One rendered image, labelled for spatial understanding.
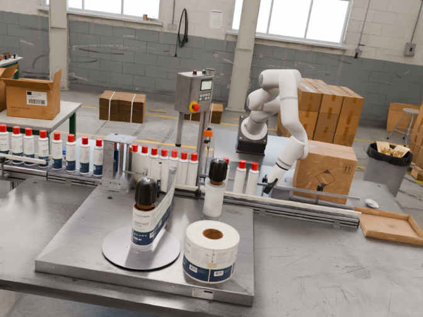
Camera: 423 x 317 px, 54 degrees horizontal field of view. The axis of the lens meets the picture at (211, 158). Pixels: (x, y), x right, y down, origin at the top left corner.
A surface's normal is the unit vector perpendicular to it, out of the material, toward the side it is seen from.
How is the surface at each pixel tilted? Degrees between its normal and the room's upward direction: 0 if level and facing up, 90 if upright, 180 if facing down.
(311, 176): 90
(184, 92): 90
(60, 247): 0
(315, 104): 90
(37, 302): 1
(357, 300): 0
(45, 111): 90
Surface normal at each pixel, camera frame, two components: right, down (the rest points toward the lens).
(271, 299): 0.12, -0.93
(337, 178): -0.18, 0.33
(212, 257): 0.07, 0.36
